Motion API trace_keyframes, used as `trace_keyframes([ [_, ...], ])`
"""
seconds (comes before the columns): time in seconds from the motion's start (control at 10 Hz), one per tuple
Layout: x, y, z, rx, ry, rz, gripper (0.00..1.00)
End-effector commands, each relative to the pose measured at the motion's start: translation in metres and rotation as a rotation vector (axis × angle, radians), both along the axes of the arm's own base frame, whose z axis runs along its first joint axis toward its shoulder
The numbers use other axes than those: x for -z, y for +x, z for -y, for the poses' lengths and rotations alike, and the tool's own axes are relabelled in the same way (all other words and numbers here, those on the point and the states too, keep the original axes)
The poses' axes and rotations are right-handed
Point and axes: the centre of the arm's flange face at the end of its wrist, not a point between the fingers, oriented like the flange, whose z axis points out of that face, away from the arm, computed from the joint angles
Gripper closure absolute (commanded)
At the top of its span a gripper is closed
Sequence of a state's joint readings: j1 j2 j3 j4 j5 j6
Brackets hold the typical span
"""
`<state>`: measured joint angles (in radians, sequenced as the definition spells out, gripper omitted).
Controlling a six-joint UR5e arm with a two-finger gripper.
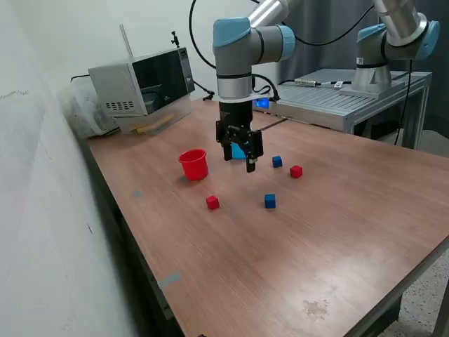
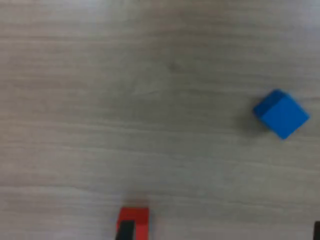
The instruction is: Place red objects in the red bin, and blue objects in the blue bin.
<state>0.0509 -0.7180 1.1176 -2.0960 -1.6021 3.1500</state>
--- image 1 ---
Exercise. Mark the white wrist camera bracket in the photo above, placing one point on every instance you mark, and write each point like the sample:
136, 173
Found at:
261, 102

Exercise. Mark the blue plastic cup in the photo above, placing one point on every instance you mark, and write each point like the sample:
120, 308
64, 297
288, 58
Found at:
238, 151

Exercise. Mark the clear acrylic stand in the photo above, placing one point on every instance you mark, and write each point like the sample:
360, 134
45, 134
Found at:
175, 109

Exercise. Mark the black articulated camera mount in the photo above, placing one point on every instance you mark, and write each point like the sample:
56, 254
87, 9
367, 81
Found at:
209, 94

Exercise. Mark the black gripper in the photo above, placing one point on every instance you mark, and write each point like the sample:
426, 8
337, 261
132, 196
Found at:
235, 114

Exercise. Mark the dark grey curtain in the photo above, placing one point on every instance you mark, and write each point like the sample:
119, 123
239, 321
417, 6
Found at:
326, 59

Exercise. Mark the silver microwave oven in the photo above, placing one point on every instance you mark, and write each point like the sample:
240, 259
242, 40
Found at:
115, 84

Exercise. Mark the small blue tape patch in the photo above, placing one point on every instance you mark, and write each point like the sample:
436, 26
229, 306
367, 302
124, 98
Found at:
137, 193

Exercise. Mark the grey metal table frame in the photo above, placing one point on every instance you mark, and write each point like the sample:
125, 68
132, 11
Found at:
384, 316

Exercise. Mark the long grey-blue tape strip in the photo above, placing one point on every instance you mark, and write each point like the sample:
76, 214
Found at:
169, 280

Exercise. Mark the red plastic cup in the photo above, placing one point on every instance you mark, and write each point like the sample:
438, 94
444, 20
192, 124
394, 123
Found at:
194, 168

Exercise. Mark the aluminium robot base table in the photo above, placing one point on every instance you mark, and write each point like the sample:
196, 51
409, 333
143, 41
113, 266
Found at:
315, 102

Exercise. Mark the red cube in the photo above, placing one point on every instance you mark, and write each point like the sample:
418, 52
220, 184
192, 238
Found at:
212, 203
296, 172

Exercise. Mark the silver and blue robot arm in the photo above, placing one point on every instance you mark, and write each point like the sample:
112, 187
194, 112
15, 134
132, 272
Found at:
238, 52

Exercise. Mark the thin white rod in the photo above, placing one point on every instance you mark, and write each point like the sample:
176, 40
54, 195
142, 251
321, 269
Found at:
126, 40

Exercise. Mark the clear plastic storage box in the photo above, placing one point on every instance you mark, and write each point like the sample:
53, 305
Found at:
84, 112

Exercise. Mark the blue cube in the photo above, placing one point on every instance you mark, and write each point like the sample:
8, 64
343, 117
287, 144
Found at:
270, 201
277, 161

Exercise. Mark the wooden sticks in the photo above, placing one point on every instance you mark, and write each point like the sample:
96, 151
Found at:
144, 129

